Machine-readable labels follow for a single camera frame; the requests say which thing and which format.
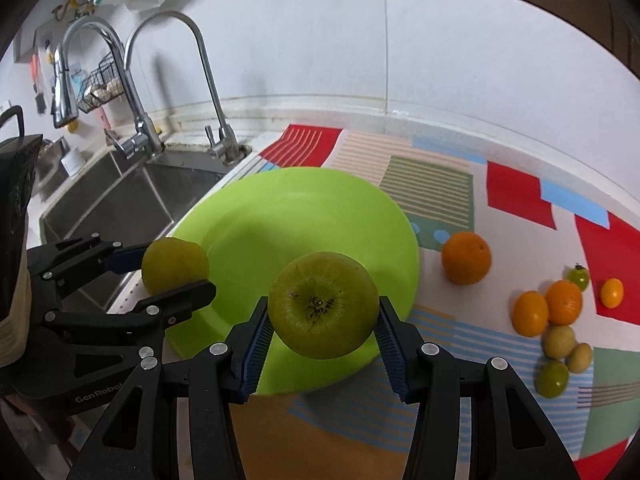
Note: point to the green apple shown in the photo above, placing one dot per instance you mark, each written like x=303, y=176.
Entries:
x=323, y=305

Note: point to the lime green plate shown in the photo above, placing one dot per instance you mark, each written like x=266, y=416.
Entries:
x=252, y=228

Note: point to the stainless steel sink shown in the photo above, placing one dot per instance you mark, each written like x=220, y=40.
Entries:
x=132, y=201

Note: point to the yellow-orange small citrus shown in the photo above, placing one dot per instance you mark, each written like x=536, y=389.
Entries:
x=612, y=293

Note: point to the chrome gooseneck faucet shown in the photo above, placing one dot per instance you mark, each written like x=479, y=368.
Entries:
x=227, y=147

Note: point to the small orange mandarin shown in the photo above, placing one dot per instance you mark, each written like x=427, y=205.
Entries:
x=530, y=314

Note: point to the green round fruit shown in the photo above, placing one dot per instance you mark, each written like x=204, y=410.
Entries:
x=552, y=379

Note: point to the colourful patterned tablecloth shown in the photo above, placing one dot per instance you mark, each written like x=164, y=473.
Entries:
x=536, y=231

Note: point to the large orange with stem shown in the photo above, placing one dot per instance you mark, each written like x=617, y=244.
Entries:
x=564, y=300

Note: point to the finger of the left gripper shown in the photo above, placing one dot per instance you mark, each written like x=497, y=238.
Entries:
x=72, y=263
x=148, y=315

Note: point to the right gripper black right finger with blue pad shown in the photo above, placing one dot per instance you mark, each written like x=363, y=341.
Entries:
x=511, y=437

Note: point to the black wire rack basket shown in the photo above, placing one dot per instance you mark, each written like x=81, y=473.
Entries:
x=100, y=86

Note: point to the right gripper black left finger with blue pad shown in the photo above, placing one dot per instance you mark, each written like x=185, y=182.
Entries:
x=137, y=435

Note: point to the green tomato with calyx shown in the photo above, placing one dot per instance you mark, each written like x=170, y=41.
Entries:
x=579, y=275

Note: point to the small yellow-green fruit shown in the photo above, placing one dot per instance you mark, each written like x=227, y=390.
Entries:
x=579, y=359

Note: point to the yellow-green round fruit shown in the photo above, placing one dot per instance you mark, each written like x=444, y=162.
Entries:
x=558, y=342

